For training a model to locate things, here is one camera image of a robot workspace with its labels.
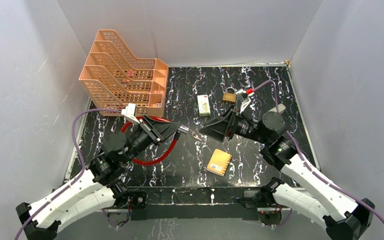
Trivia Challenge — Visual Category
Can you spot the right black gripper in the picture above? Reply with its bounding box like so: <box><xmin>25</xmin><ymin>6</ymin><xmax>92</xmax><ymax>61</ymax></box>
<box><xmin>199</xmin><ymin>104</ymin><xmax>271</xmax><ymax>145</ymax></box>

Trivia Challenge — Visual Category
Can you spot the red cable lock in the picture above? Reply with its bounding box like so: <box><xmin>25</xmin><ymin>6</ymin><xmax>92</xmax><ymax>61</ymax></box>
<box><xmin>120</xmin><ymin>116</ymin><xmax>189</xmax><ymax>166</ymax></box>

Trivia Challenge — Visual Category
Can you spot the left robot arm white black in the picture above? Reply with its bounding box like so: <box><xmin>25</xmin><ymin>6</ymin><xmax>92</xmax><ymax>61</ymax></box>
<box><xmin>16</xmin><ymin>115</ymin><xmax>182</xmax><ymax>240</ymax></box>

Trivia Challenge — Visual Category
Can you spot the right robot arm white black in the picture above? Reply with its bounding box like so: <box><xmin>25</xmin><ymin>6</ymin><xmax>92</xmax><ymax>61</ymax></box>
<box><xmin>199</xmin><ymin>109</ymin><xmax>375</xmax><ymax>240</ymax></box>

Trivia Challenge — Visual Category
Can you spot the white green small box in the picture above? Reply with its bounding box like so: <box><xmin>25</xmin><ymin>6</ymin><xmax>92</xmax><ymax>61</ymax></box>
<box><xmin>197</xmin><ymin>94</ymin><xmax>211</xmax><ymax>117</ymax></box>

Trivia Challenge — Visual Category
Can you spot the orange spiral notebook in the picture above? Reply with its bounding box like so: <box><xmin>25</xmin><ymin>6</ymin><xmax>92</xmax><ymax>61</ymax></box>
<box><xmin>206</xmin><ymin>149</ymin><xmax>232</xmax><ymax>177</ymax></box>

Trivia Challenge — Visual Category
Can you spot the brass padlock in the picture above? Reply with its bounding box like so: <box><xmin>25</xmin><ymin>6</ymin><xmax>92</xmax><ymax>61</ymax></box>
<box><xmin>222</xmin><ymin>87</ymin><xmax>236</xmax><ymax>104</ymax></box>

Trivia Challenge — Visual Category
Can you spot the orange plastic file rack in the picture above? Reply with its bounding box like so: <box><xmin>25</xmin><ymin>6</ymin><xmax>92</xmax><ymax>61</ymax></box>
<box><xmin>79</xmin><ymin>29</ymin><xmax>169</xmax><ymax>117</ymax></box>

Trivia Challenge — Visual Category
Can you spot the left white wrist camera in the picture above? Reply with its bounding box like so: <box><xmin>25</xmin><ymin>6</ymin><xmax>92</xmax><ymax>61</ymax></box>
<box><xmin>121</xmin><ymin>103</ymin><xmax>140</xmax><ymax>125</ymax></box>

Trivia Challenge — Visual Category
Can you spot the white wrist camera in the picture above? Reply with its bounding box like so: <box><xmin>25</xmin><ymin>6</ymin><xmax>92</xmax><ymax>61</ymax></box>
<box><xmin>121</xmin><ymin>103</ymin><xmax>140</xmax><ymax>125</ymax></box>
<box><xmin>235</xmin><ymin>88</ymin><xmax>254</xmax><ymax>113</ymax></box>

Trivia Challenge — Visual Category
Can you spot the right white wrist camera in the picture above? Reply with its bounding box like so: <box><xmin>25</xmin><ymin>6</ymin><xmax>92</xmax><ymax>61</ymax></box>
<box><xmin>235</xmin><ymin>88</ymin><xmax>254</xmax><ymax>113</ymax></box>

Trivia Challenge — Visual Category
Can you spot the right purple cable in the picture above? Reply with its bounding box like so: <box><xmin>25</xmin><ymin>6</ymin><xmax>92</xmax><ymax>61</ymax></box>
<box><xmin>253</xmin><ymin>79</ymin><xmax>384</xmax><ymax>240</ymax></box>

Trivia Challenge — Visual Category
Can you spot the purple cable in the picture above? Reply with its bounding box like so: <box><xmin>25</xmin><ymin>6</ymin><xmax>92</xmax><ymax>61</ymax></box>
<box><xmin>14</xmin><ymin>108</ymin><xmax>123</xmax><ymax>240</ymax></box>
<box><xmin>253</xmin><ymin>79</ymin><xmax>384</xmax><ymax>240</ymax></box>

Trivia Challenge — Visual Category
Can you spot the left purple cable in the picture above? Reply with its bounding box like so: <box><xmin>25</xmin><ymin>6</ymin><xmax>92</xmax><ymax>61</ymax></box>
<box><xmin>14</xmin><ymin>108</ymin><xmax>123</xmax><ymax>240</ymax></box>

